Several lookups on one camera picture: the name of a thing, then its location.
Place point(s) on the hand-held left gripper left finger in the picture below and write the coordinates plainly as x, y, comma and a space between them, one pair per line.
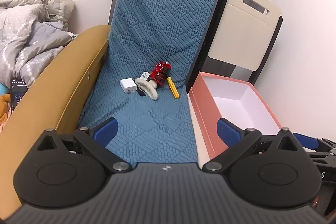
106, 132

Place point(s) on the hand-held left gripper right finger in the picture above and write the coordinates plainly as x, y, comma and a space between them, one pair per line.
229, 132

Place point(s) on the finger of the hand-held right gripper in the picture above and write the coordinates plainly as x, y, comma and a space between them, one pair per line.
305, 140

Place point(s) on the pink cardboard box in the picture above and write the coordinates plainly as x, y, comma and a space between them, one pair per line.
210, 119

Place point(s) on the white charger cube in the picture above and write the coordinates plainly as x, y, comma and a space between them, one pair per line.
127, 85

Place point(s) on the black stick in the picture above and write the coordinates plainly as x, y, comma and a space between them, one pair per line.
141, 93

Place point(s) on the white fluffy brush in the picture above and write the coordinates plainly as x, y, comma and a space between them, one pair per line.
149, 88

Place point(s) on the small white plug adapter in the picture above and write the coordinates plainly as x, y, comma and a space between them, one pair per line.
144, 75

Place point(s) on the yellow screwdriver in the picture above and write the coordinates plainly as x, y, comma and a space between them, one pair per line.
173, 88

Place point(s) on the red metal toy part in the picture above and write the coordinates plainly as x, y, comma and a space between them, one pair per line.
159, 73

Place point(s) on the mustard yellow armrest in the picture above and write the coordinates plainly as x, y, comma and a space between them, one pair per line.
65, 82

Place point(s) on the black smartphone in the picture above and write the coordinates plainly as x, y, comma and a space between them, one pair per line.
18, 94

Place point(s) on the orange cloth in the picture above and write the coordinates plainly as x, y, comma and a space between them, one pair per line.
4, 111

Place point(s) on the blue textured seat cover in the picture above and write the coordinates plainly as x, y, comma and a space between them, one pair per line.
162, 29

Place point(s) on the grey dotted duvet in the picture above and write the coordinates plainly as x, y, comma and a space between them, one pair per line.
23, 40

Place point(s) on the beige puffer jacket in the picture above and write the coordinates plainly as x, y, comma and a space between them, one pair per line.
44, 1

